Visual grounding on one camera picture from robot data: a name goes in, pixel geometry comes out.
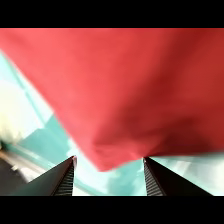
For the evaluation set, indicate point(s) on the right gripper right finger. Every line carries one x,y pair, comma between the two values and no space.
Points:
163,181

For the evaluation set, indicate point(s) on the red garment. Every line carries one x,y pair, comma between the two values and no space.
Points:
133,90

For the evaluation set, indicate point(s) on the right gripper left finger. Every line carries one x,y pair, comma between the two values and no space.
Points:
57,180

